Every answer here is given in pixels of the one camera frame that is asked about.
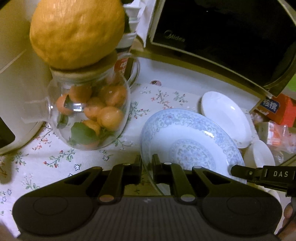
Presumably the plastic bag with boxes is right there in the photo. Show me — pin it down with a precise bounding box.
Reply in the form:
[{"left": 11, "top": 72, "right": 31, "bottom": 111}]
[{"left": 251, "top": 112, "right": 295, "bottom": 165}]

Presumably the red labelled glass mug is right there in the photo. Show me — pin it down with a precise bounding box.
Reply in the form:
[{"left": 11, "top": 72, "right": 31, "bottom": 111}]
[{"left": 114, "top": 52, "right": 140, "bottom": 87}]

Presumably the glass jar with oranges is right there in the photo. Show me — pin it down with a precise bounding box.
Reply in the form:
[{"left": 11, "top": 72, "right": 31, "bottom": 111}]
[{"left": 36, "top": 51, "right": 130, "bottom": 150}]

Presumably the white appliance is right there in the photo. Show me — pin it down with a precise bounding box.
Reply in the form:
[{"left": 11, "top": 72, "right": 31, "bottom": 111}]
[{"left": 1, "top": 1, "right": 52, "bottom": 154}]

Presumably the white oval dish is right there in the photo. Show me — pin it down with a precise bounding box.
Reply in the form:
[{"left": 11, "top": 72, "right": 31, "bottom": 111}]
[{"left": 201, "top": 91, "right": 252, "bottom": 149}]

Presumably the black microwave oven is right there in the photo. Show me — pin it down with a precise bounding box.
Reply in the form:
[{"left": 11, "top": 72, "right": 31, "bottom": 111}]
[{"left": 145, "top": 0, "right": 296, "bottom": 98}]

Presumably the blue patterned porcelain plate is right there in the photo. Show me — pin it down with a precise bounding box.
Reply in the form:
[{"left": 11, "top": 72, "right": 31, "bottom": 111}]
[{"left": 140, "top": 108, "right": 246, "bottom": 184}]

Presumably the red walnut drink carton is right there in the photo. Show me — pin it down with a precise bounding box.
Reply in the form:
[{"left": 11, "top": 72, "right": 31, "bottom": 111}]
[{"left": 251, "top": 93, "right": 295, "bottom": 128}]

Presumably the right hand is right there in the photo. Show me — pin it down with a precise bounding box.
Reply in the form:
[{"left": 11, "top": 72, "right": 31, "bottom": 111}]
[{"left": 277, "top": 203, "right": 296, "bottom": 241}]

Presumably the floral tablecloth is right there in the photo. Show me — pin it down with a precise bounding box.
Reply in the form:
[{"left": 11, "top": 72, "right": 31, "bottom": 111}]
[{"left": 0, "top": 82, "right": 262, "bottom": 238}]

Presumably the large yellow pomelo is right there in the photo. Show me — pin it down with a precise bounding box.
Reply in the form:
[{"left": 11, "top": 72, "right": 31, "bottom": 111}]
[{"left": 30, "top": 1, "right": 125, "bottom": 70}]

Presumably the small white bowl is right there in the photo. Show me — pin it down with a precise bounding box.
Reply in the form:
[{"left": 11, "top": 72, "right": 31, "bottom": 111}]
[{"left": 243, "top": 139, "right": 281, "bottom": 202}]

